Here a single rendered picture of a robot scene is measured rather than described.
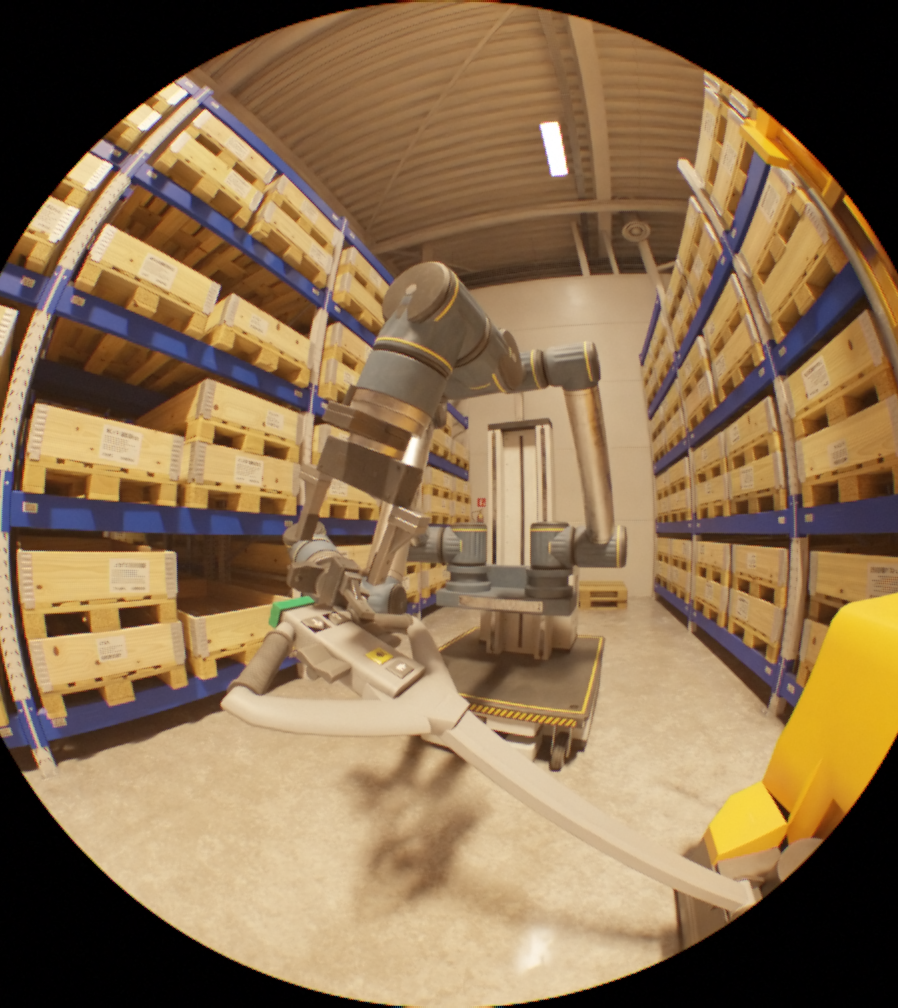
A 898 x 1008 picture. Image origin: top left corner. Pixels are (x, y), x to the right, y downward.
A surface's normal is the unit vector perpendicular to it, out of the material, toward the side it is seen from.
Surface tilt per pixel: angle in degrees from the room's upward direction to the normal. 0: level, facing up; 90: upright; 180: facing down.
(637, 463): 90
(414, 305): 91
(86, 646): 90
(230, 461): 90
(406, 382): 103
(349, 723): 45
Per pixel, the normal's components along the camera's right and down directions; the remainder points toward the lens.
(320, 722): 0.55, -0.69
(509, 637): -0.46, -0.07
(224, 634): 0.94, -0.02
